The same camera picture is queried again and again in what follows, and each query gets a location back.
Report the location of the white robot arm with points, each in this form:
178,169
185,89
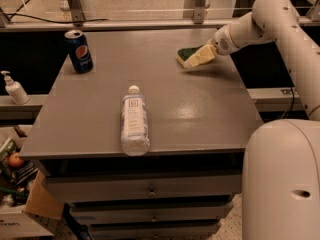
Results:
281,167

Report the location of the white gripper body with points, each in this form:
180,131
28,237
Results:
221,44

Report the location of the white pump dispenser bottle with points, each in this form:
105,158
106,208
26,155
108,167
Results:
15,89

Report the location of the orange ball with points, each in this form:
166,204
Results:
15,161

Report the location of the metal railing frame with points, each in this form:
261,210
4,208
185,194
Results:
58,15

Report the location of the blue Pepsi can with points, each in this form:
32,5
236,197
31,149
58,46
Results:
78,50

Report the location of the grey drawer cabinet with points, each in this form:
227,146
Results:
198,126

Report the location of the green and yellow sponge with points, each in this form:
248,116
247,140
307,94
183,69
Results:
190,57

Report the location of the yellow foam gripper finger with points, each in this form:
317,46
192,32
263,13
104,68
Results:
209,51

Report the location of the cardboard box with clutter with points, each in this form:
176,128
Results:
26,208

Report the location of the clear plastic water bottle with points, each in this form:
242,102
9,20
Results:
134,123

